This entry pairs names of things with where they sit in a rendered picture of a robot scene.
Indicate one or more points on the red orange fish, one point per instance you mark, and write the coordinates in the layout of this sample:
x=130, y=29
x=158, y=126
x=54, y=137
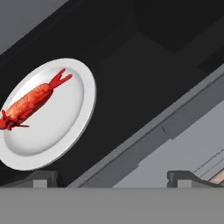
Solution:
x=30, y=102

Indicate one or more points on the grey fridge door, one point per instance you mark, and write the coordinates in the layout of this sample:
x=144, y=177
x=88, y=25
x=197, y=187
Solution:
x=175, y=151

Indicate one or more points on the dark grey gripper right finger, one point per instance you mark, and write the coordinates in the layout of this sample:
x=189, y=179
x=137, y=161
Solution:
x=180, y=178

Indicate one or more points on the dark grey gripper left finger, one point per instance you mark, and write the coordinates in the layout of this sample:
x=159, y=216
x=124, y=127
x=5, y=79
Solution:
x=43, y=178

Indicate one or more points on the white round plate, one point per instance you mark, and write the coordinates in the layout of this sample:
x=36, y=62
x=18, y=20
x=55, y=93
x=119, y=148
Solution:
x=58, y=128

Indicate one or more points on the dark grey fridge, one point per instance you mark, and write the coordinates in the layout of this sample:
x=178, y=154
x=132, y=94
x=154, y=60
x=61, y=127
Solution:
x=122, y=73

